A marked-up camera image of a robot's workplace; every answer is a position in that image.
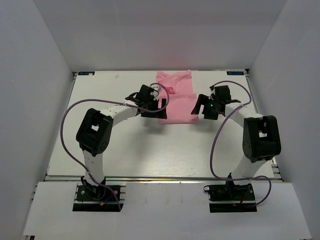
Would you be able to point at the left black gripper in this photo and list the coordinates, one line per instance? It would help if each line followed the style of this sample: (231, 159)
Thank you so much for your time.
(152, 110)

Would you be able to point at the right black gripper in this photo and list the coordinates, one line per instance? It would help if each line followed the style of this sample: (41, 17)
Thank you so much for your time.
(206, 107)

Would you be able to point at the pink t shirt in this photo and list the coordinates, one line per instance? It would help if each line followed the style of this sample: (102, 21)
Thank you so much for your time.
(182, 98)

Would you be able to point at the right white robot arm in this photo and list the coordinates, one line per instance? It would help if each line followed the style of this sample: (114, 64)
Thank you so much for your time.
(260, 133)

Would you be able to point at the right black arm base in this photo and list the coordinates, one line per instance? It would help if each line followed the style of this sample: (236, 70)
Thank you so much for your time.
(231, 198)

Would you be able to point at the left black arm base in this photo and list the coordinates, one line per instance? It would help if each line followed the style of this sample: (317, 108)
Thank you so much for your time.
(95, 198)

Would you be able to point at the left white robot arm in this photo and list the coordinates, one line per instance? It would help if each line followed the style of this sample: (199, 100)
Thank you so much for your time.
(95, 130)

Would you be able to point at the right blue table label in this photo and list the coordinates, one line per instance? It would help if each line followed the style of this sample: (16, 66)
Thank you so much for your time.
(235, 73)

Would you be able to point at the blue table label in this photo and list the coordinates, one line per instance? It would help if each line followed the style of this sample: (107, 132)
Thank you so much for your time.
(86, 73)
(235, 73)

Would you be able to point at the left blue table label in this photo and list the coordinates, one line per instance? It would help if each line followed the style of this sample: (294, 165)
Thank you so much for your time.
(86, 73)

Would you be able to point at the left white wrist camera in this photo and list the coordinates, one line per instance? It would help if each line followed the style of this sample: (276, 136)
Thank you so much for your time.
(156, 90)

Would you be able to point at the aluminium table front rail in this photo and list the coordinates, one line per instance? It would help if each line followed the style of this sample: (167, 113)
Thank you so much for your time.
(51, 178)

